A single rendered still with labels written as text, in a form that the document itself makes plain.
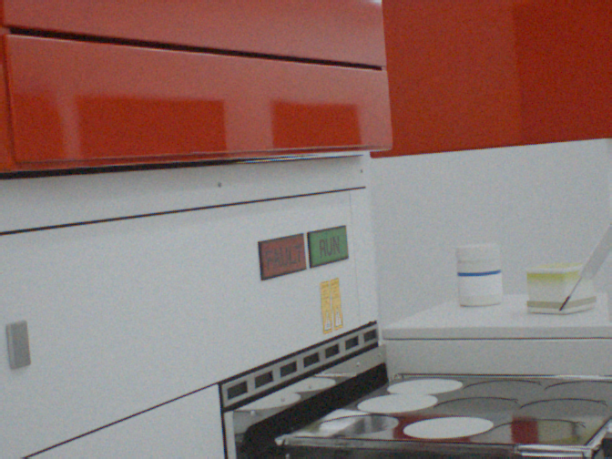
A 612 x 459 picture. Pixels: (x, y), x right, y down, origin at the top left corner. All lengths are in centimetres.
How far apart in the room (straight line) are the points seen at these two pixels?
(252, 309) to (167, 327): 18
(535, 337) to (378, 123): 37
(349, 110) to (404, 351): 38
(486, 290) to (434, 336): 21
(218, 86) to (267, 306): 30
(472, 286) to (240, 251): 59
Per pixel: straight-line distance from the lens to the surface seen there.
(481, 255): 183
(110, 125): 107
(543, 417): 135
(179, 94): 117
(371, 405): 147
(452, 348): 165
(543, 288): 171
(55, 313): 107
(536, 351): 162
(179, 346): 123
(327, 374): 151
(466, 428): 131
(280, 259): 142
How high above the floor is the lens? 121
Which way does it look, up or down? 3 degrees down
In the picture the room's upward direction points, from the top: 5 degrees counter-clockwise
